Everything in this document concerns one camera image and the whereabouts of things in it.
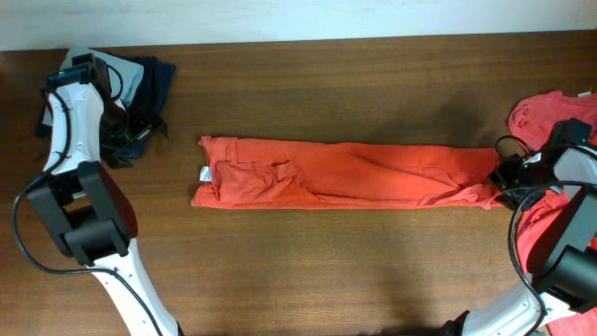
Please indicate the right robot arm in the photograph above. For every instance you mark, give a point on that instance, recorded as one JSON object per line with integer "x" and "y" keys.
{"x": 559, "y": 277}

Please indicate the red garment at right edge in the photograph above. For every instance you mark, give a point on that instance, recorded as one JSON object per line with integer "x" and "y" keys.
{"x": 532, "y": 120}

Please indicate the folded light grey garment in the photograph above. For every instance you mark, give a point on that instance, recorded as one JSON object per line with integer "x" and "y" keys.
{"x": 124, "y": 81}

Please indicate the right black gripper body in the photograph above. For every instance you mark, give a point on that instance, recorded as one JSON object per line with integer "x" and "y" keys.
{"x": 517, "y": 179}

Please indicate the folded dark navy garment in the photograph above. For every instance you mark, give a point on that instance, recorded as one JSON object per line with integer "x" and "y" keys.
{"x": 151, "y": 94}

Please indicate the red printed soccer t-shirt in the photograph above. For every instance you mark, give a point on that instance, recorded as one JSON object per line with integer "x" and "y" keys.
{"x": 273, "y": 174}

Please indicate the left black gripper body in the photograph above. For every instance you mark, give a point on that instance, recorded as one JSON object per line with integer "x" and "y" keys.
{"x": 118, "y": 133}

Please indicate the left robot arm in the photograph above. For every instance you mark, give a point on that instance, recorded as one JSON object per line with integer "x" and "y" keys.
{"x": 103, "y": 110}

